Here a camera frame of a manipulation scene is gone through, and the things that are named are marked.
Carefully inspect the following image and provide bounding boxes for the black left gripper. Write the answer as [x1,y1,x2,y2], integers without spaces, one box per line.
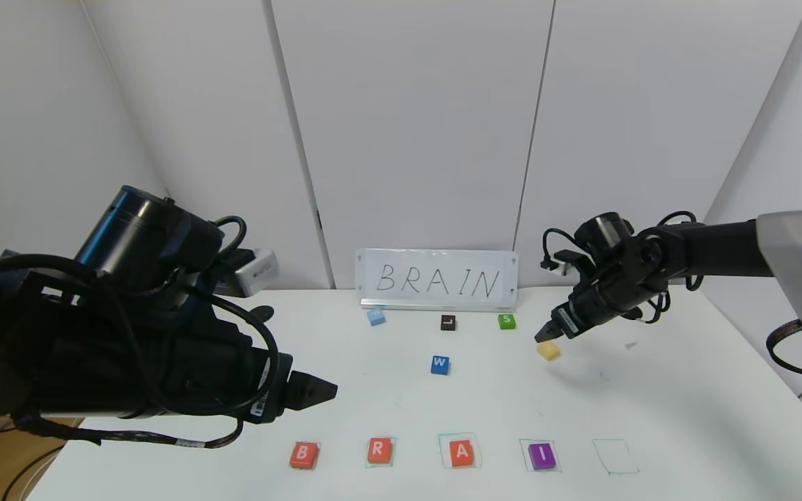
[237,347,338,424]

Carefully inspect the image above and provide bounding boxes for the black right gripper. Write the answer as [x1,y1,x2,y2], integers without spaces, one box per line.
[534,280,623,343]

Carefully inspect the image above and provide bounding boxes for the orange letter R block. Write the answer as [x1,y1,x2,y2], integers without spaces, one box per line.
[366,436,395,466]

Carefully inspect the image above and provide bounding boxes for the orange letter B block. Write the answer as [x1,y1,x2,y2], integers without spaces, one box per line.
[290,441,320,470]

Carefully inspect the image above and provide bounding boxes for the purple letter I block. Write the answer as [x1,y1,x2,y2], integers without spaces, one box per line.
[528,441,557,470]

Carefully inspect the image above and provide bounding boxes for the white BRAIN sign board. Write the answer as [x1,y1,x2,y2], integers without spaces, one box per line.
[356,248,519,312]

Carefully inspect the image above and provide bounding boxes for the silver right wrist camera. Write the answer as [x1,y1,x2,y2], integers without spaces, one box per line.
[553,249,593,278]

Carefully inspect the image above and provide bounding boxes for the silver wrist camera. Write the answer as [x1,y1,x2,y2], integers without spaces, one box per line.
[553,249,593,278]
[234,249,281,298]

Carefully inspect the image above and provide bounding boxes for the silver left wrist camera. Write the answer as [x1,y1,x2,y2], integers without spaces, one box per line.
[234,249,281,298]

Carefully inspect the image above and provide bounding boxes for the black right arm hose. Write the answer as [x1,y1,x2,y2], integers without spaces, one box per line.
[766,318,802,379]

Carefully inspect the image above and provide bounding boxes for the straight black floor cable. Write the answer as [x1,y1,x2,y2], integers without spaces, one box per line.
[1,445,62,501]

